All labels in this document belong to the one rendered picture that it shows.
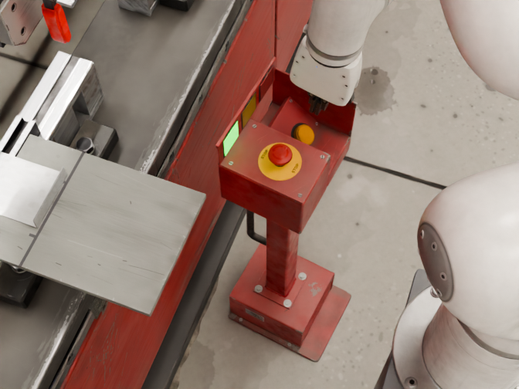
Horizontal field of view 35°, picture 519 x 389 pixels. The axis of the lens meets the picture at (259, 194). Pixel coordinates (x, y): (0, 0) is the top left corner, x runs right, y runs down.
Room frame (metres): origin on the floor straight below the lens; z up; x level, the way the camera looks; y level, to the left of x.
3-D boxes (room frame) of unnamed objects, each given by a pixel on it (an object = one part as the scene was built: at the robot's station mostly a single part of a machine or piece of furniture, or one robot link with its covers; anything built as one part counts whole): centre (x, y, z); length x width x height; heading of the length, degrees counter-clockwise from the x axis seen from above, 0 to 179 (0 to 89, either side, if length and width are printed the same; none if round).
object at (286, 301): (0.73, -0.05, 0.13); 0.10 x 0.10 x 0.01; 61
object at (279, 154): (0.69, -0.03, 0.79); 0.04 x 0.04 x 0.04
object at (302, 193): (0.73, -0.05, 0.75); 0.20 x 0.16 x 0.18; 151
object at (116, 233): (0.48, 0.23, 1.00); 0.26 x 0.18 x 0.01; 69
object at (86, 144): (0.64, 0.26, 0.91); 0.03 x 0.03 x 0.02
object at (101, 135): (0.55, 0.30, 0.89); 0.30 x 0.05 x 0.03; 159
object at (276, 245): (0.73, -0.05, 0.39); 0.05 x 0.05 x 0.54; 61
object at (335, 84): (0.76, -0.11, 0.95); 0.10 x 0.07 x 0.11; 61
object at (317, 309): (0.72, -0.07, 0.06); 0.25 x 0.20 x 0.12; 61
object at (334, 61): (0.76, -0.11, 1.01); 0.09 x 0.08 x 0.03; 61
